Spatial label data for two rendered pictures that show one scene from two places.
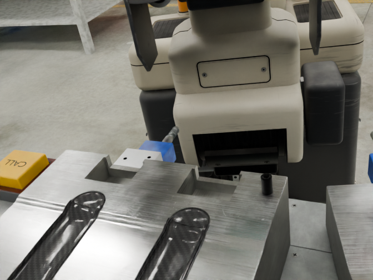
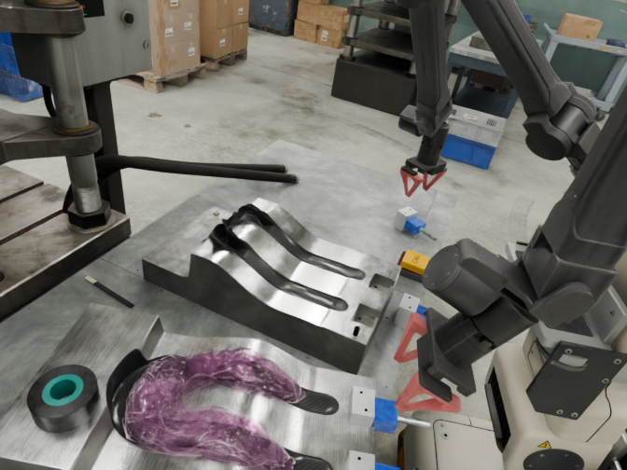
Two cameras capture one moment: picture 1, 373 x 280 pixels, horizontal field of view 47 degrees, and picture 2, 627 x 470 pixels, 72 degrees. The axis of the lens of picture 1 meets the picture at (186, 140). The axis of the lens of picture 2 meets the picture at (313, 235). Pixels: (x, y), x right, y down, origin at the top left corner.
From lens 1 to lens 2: 0.67 m
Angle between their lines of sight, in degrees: 64
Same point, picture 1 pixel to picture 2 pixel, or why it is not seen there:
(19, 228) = (346, 255)
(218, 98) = (519, 371)
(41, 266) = (326, 265)
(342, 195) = (367, 382)
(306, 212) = (380, 391)
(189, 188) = (370, 313)
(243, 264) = (313, 318)
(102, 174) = (386, 283)
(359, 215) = (349, 384)
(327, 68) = not seen: outside the picture
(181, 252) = (325, 303)
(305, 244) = not seen: hidden behind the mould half
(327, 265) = not seen: hidden behind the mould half
